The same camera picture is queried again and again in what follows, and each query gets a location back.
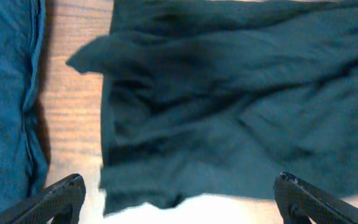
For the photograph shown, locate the navy blue shorts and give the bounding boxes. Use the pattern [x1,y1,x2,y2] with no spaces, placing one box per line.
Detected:
[0,0,48,212]

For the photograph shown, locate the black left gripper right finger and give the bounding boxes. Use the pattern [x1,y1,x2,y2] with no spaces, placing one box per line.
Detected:
[273,172,358,224]

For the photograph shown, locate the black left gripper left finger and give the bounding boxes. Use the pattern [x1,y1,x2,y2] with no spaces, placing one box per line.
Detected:
[0,174,86,224]

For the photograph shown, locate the black shorts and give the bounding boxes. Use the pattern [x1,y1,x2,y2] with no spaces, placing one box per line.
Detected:
[67,0,358,214]

